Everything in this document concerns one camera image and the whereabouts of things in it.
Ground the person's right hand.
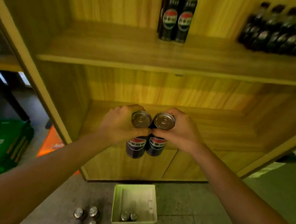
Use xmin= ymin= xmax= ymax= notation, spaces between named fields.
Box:
xmin=150 ymin=105 xmax=209 ymax=156

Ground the person's left hand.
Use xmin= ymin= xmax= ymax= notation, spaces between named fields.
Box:
xmin=96 ymin=99 xmax=155 ymax=151

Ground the person's left forearm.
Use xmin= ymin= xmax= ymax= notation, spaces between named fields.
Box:
xmin=0 ymin=118 xmax=109 ymax=224

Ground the person's right forearm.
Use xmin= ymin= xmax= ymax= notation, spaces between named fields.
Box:
xmin=182 ymin=142 xmax=296 ymax=224

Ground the white cardboard box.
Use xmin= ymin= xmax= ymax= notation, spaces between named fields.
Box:
xmin=109 ymin=179 xmax=163 ymax=224

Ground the wooden shelf cabinet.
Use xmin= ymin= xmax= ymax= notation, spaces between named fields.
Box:
xmin=0 ymin=0 xmax=296 ymax=212

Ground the orange package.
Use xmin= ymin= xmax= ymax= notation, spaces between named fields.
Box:
xmin=34 ymin=123 xmax=86 ymax=175

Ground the black metal frame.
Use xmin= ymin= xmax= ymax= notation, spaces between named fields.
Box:
xmin=0 ymin=70 xmax=37 ymax=123

